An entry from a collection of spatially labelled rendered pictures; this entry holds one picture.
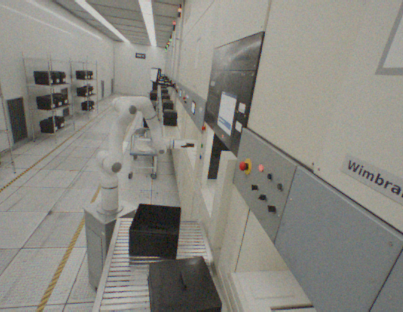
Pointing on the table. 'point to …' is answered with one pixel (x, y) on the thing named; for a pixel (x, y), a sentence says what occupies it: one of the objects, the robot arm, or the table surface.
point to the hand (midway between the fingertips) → (192, 145)
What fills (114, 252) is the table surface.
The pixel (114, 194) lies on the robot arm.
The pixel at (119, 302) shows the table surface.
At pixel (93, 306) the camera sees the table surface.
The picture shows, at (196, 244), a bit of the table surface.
